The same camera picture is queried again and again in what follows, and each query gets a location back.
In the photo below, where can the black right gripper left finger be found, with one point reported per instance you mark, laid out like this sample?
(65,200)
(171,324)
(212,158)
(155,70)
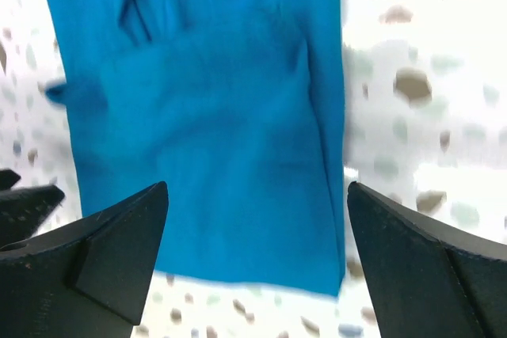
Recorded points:
(89,278)

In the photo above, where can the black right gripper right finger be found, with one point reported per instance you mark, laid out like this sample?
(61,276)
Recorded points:
(426,279)

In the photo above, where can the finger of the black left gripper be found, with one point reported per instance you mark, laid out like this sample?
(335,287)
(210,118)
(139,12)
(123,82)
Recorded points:
(23,211)
(8,178)

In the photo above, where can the blue t shirt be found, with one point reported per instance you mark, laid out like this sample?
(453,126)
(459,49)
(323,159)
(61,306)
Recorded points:
(238,105)

